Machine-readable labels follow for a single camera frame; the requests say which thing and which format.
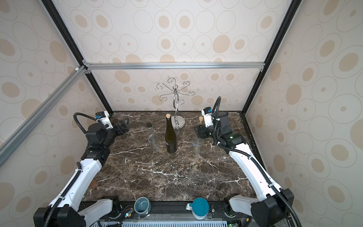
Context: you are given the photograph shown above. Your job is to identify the dark green wine bottle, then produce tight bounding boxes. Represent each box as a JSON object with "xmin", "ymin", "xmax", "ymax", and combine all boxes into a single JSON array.
[{"xmin": 165, "ymin": 113, "xmax": 177, "ymax": 153}]

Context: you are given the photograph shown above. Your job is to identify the clear glass bottle cork stopper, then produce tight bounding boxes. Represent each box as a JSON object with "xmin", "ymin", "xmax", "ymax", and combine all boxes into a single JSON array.
[{"xmin": 192, "ymin": 116, "xmax": 204, "ymax": 155}]

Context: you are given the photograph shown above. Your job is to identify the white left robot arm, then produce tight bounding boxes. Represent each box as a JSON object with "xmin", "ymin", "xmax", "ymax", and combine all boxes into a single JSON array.
[{"xmin": 33, "ymin": 118, "xmax": 130, "ymax": 227}]

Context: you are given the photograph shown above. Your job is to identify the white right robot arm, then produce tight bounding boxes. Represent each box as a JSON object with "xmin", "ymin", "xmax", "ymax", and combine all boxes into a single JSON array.
[{"xmin": 194, "ymin": 107, "xmax": 294, "ymax": 227}]

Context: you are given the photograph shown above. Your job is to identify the clear bottle black cap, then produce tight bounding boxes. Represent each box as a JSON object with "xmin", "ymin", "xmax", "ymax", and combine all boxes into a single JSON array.
[{"xmin": 146, "ymin": 122, "xmax": 160, "ymax": 153}]

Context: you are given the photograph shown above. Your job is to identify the chrome glass rack stand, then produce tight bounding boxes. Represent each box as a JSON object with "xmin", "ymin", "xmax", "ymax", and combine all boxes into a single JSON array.
[{"xmin": 157, "ymin": 78, "xmax": 195, "ymax": 130}]

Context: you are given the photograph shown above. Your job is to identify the teal lid white container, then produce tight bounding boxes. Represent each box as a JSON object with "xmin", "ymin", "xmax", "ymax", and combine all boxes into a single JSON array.
[{"xmin": 186, "ymin": 198, "xmax": 209, "ymax": 220}]

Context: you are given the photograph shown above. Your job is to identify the grey teal cup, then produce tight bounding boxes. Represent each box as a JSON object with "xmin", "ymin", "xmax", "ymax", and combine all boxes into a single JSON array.
[{"xmin": 134, "ymin": 197, "xmax": 152, "ymax": 215}]

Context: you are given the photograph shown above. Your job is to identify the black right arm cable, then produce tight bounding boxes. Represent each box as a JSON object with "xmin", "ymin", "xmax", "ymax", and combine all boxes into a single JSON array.
[{"xmin": 212, "ymin": 96, "xmax": 302, "ymax": 227}]

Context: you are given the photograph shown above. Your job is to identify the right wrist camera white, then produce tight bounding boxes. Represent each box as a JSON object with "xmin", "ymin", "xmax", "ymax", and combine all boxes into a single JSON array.
[{"xmin": 201, "ymin": 107, "xmax": 213, "ymax": 128}]

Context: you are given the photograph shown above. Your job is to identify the horizontal aluminium rail back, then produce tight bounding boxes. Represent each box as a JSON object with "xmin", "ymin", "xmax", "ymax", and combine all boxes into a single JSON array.
[{"xmin": 86, "ymin": 62, "xmax": 265, "ymax": 70}]

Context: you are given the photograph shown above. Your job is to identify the brown object near wall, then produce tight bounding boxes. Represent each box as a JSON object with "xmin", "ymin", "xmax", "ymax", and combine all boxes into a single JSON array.
[{"xmin": 88, "ymin": 180, "xmax": 99, "ymax": 190}]

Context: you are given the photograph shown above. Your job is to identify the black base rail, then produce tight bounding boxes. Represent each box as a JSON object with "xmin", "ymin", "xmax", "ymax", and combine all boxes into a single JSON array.
[{"xmin": 91, "ymin": 201, "xmax": 255, "ymax": 227}]

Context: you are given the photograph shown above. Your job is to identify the aluminium rail left side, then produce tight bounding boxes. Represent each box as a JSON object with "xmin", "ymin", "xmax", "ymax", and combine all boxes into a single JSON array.
[{"xmin": 1, "ymin": 66, "xmax": 85, "ymax": 166}]

